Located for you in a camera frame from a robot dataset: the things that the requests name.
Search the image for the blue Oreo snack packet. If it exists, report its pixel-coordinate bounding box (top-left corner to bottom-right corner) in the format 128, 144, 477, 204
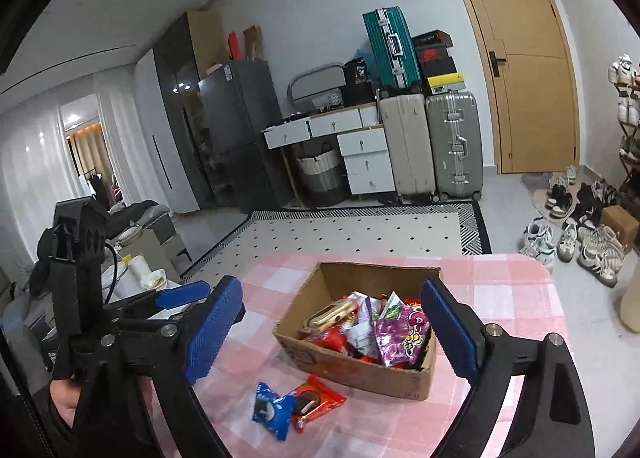
252, 382, 295, 442

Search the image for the red Oreo snack packet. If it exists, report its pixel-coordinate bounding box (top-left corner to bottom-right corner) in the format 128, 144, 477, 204
288, 376, 346, 434

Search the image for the purple candy snack bag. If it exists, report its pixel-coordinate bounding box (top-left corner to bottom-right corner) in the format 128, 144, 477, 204
373, 292, 430, 368

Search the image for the silver white snack packet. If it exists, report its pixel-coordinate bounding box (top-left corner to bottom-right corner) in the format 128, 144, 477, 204
344, 291, 384, 360

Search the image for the person's left hand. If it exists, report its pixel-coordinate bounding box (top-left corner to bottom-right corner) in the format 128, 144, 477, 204
49, 379, 81, 428

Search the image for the pink checkered tablecloth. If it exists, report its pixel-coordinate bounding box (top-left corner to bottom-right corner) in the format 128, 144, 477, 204
193, 254, 566, 457

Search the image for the beige waste bin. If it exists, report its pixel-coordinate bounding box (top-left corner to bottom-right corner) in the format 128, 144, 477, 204
620, 263, 640, 333

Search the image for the brown cardboard SF box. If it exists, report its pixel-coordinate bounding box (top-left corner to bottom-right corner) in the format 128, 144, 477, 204
273, 262, 442, 400

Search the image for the pile of shoes on floor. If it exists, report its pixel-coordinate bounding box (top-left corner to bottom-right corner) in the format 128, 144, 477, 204
518, 165, 628, 288

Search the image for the striped laundry basket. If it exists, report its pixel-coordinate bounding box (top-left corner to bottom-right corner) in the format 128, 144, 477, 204
297, 143, 348, 207

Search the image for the small cardboard box on floor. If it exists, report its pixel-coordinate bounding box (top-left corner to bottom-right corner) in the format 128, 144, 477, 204
600, 205, 639, 253

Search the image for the black refrigerator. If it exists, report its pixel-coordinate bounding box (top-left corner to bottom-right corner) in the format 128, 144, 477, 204
198, 60, 293, 214

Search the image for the white dotted rug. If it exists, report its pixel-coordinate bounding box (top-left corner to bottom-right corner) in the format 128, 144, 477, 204
181, 201, 491, 283

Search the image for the dark tall cabinet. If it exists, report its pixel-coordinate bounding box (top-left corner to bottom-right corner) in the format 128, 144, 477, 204
152, 10, 229, 209

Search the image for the white drawer desk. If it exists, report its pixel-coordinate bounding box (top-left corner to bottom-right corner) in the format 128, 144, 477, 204
262, 102, 396, 196

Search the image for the oval mirror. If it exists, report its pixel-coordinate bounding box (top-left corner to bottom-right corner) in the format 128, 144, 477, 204
286, 63, 346, 113

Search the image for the beige suitcase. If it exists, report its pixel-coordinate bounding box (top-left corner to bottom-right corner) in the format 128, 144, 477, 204
378, 94, 436, 197

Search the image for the silver grey suitcase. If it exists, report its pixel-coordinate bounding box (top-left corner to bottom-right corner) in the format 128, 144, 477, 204
425, 92, 484, 201

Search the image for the teal suitcase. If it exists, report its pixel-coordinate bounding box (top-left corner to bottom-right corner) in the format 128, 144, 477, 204
362, 7, 422, 92

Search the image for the stack of shoe boxes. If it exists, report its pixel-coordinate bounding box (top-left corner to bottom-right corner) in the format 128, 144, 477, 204
411, 30, 465, 96

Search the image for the shoe rack with shoes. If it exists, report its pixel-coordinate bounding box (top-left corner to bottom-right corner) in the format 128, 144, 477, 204
608, 54, 639, 201

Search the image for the wooden door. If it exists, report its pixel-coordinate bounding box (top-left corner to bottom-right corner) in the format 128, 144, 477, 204
463, 0, 579, 174

